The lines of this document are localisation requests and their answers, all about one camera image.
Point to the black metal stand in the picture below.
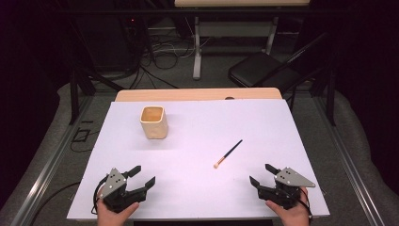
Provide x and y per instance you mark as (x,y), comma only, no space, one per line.
(74,100)

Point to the black computer tower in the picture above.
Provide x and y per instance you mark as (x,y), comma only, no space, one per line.
(106,44)

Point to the person's left hand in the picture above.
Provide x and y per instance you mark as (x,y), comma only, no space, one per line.
(111,218)

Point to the beige square cup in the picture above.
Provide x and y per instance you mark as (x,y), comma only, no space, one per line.
(155,130)

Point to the black folding chair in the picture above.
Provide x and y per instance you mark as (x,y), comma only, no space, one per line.
(260,69)

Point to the aluminium floor rail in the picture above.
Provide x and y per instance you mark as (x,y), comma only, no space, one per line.
(348,163)
(47,175)

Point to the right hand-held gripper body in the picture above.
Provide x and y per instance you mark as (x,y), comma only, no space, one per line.
(287,188)

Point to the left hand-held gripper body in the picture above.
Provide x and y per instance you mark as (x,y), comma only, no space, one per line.
(114,185)

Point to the person's right hand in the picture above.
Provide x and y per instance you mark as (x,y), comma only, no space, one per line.
(295,216)

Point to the white-legged background table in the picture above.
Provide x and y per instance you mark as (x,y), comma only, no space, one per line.
(197,56)

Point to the white table mat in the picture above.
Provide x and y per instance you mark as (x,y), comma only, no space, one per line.
(194,188)

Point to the wooden table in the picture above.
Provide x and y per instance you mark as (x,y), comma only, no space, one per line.
(188,94)

